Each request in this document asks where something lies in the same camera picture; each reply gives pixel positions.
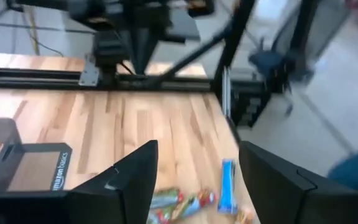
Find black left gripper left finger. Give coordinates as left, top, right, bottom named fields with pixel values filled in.
left=66, top=139, right=160, bottom=224

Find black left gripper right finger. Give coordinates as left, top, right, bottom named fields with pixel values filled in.
left=239, top=141, right=357, bottom=224

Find red green granola bar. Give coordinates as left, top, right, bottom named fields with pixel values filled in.
left=146, top=208, right=170, bottom=224
left=149, top=187, right=185, bottom=210
left=166, top=189, right=219, bottom=222

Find person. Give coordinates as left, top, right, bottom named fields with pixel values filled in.
left=327, top=138, right=358, bottom=193

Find black-bordered silicone mat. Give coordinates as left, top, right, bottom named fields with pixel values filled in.
left=0, top=142, right=74, bottom=193

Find yellow cables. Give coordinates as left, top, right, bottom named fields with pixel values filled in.
left=23, top=4, right=42, bottom=57

